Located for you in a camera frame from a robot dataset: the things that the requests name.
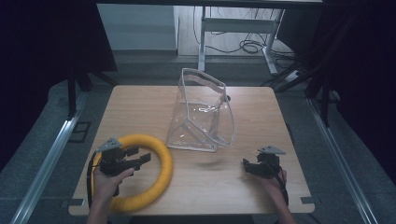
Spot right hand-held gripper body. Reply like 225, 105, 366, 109
250, 145, 287, 180

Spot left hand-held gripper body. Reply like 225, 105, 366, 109
94, 137, 142, 177

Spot yellow foam ring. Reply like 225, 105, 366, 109
91, 133, 174, 214

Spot person's right hand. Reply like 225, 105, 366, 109
259, 168, 289, 203

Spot person's left hand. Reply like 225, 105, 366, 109
92, 167, 135, 208

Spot clear plastic bag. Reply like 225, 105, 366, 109
165, 67, 237, 154

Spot black metal stand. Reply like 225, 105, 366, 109
66, 68, 120, 119

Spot white power strip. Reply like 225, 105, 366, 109
284, 69, 304, 84

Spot black tripod stand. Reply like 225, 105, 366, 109
261, 12, 359, 129

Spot black curtain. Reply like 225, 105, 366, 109
0, 0, 119, 173
276, 0, 396, 176

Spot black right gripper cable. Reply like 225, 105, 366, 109
264, 161, 290, 207

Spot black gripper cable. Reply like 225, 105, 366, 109
264, 161, 290, 207
86, 151, 103, 210

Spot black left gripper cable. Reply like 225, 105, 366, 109
86, 151, 103, 210

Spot black floor bracket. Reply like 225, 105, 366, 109
67, 120, 92, 145

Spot aluminium floor rail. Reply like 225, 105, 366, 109
8, 92, 90, 224
305, 97, 379, 224

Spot black floor cables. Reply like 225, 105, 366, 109
191, 6, 296, 69

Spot white metal desk frame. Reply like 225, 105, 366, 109
197, 6, 286, 76

